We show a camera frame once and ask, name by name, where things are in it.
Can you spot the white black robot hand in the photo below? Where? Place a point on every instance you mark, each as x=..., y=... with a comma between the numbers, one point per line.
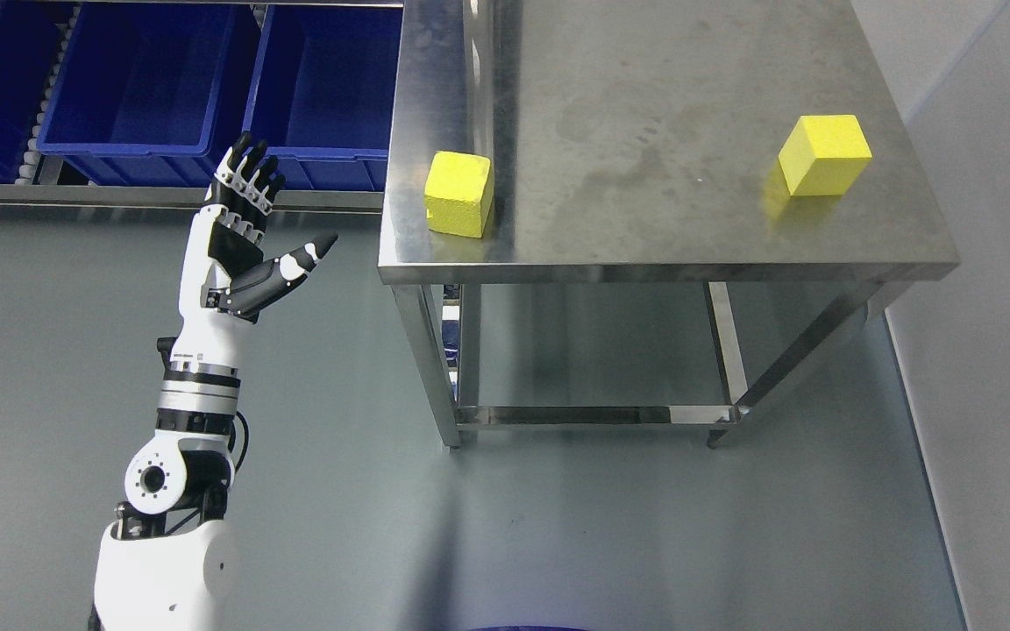
x=226, y=278

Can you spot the yellow foam block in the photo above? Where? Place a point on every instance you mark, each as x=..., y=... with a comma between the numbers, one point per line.
x=824, y=154
x=458, y=194

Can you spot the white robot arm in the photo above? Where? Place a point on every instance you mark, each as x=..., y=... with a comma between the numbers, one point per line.
x=169, y=560

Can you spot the blue bin middle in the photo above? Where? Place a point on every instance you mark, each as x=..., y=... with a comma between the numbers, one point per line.
x=151, y=94

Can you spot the steel roller shelf rack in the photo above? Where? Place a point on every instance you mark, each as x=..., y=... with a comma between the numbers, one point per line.
x=47, y=181

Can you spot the blue bin right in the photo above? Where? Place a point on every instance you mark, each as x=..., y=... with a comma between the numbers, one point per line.
x=322, y=95

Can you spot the stainless steel table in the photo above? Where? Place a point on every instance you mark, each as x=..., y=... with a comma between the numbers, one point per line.
x=639, y=143

